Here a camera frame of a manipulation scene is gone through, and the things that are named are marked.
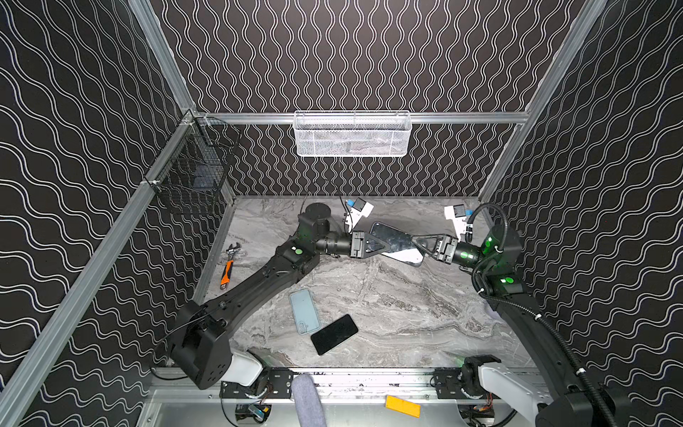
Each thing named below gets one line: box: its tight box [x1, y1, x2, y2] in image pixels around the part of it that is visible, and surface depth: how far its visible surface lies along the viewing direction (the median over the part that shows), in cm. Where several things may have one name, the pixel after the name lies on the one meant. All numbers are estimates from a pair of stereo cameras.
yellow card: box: [385, 394, 421, 419], surface depth 73 cm
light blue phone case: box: [289, 289, 322, 336], surface depth 90 cm
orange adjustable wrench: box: [219, 241, 241, 291], surface depth 102 cm
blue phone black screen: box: [367, 220, 425, 267], surface depth 66 cm
